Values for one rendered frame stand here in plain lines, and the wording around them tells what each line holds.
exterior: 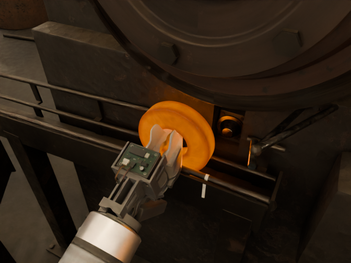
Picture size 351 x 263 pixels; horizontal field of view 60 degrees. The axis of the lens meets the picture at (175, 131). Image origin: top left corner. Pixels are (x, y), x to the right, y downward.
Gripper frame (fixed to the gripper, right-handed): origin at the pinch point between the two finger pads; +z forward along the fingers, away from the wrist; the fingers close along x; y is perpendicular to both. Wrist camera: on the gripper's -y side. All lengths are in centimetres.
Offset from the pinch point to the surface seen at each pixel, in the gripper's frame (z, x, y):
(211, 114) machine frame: 6.0, -5.0, 0.3
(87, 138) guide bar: -5.6, 19.6, -5.4
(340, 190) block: -3.0, -28.6, 4.4
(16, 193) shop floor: -16, 85, -75
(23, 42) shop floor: 97, 210, -109
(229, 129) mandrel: 6.3, -8.5, -3.3
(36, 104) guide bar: -0.2, 42.5, -9.9
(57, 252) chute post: -29, 47, -71
